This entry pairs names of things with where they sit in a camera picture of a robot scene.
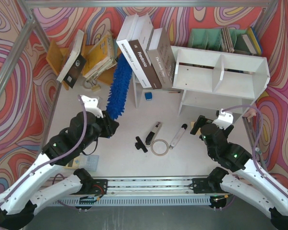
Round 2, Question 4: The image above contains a black and white book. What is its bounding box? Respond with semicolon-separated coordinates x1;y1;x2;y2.
57;30;86;88

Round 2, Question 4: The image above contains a small white side shelf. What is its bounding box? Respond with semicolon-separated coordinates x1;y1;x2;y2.
132;72;153;109

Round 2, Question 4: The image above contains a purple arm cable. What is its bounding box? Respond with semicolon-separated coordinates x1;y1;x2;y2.
0;95;88;226
222;104;288;207

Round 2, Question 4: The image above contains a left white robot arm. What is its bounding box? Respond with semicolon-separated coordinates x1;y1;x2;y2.
0;111;119;230

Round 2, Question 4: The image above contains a grey black stapler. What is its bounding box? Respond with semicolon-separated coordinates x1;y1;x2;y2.
145;122;162;147

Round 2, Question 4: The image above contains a white wooden bookshelf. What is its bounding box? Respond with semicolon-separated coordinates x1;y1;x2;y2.
172;46;270;121

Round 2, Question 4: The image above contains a blue yellow book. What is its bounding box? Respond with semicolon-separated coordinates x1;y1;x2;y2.
245;27;263;56

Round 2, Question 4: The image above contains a brown Fredonia book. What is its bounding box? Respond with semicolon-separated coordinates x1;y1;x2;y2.
130;13;162;89

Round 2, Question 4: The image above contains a green desk organizer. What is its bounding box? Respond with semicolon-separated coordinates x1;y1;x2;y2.
188;28;258;55

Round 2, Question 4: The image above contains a blue microfiber duster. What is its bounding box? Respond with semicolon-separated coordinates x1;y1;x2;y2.
106;54;132;119

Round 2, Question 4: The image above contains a tape roll ring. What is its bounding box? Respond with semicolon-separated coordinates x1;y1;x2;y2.
151;139;169;157

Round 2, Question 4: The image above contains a stack of yellow books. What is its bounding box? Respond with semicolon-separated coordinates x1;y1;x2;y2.
83;31;117;80

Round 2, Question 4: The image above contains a black binder clip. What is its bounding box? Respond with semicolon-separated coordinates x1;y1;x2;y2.
135;136;148;153

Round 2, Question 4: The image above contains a grey Lonely Ones book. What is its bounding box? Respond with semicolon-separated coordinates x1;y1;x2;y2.
147;27;176;89

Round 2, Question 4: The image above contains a blue pencil sharpener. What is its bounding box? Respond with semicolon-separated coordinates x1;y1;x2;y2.
144;92;153;101

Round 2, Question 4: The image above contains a silver black pen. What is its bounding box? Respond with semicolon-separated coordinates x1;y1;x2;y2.
169;124;188;149

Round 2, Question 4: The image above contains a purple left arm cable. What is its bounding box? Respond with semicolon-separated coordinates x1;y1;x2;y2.
0;95;88;226

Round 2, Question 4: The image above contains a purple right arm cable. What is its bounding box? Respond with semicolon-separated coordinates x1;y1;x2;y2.
222;104;288;207

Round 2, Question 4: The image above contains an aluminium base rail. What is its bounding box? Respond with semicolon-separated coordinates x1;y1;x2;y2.
21;176;281;207

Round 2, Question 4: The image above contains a white Mademoiselle book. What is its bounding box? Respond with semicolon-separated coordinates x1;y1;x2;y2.
116;14;151;88

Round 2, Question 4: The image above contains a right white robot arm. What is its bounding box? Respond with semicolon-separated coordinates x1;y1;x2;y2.
190;115;288;230

